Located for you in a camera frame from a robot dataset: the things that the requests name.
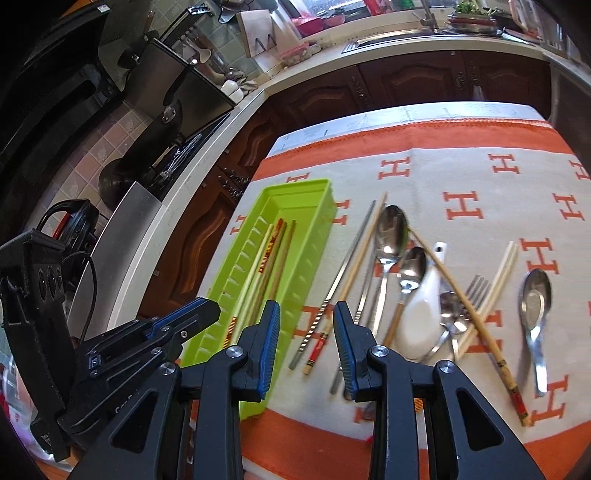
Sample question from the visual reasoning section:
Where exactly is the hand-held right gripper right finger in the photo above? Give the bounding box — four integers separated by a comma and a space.
332, 301, 548, 480

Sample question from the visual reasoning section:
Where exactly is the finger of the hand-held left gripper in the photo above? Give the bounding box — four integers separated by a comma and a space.
83, 296, 222, 366
87, 332, 188, 398

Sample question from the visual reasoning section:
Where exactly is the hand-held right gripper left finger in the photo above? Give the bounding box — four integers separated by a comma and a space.
69, 300, 282, 480

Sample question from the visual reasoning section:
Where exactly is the metal chopstick with twisted end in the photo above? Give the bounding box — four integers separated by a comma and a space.
287, 200, 376, 371

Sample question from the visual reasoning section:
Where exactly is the plain metal chopstick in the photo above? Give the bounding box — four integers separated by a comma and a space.
329, 256, 372, 395

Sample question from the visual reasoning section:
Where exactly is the white ceramic soup spoon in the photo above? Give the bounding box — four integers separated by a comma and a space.
396, 241, 450, 363

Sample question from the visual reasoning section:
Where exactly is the light wooden chopstick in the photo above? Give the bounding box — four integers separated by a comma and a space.
302, 192, 389, 376

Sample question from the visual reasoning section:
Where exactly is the metal spoon with wooden handle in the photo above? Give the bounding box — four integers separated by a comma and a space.
381, 246, 428, 349

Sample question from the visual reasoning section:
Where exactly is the small metal spoon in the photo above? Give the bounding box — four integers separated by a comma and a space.
418, 291, 471, 365

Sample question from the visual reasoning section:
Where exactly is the large long-handled metal spoon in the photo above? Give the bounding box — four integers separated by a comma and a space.
339, 204, 410, 400

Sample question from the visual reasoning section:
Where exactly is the metal fork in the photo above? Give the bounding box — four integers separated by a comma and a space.
450, 274, 491, 352

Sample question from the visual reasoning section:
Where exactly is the green plastic utensil tray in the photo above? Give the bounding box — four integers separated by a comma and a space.
178, 178, 334, 422

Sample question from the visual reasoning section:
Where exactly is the ivory chopstick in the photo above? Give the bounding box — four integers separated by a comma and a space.
458, 243, 520, 358
452, 241, 514, 363
231, 223, 274, 342

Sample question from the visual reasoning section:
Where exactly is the red striped patterned chopstick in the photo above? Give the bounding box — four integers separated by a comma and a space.
223, 219, 284, 349
407, 227, 532, 428

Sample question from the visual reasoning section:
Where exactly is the wide-handled metal spoon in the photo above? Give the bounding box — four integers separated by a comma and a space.
518, 268, 553, 398

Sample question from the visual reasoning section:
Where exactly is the brown wooden chopstick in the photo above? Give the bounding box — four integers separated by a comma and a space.
259, 220, 296, 324
245, 222, 288, 333

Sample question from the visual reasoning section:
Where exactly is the dark round pan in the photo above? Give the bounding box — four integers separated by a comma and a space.
98, 159, 136, 209

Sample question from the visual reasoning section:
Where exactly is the orange and white printed blanket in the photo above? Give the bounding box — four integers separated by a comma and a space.
226, 115, 591, 480

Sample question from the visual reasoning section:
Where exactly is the black range hood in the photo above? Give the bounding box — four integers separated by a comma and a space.
0, 0, 127, 195

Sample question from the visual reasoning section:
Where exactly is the clear container with pink lid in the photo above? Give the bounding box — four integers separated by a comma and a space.
279, 41, 321, 68

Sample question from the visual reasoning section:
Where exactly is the wooden cutting board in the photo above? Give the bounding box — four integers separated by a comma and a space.
236, 9, 278, 58

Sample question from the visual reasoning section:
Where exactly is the pink basin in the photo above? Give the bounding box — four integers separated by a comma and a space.
295, 14, 325, 38

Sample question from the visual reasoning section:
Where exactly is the white kitchen countertop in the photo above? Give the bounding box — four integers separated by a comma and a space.
65, 18, 591, 352

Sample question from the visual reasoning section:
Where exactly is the steel sink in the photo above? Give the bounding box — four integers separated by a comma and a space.
342, 28, 444, 54

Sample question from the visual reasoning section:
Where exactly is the dish of green vegetables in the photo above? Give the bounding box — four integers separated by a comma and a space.
449, 1, 503, 36

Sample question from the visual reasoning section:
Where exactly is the black cable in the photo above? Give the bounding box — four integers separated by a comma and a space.
60, 251, 99, 344

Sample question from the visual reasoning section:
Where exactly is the black appliance with handle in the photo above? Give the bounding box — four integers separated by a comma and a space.
36, 198, 100, 259

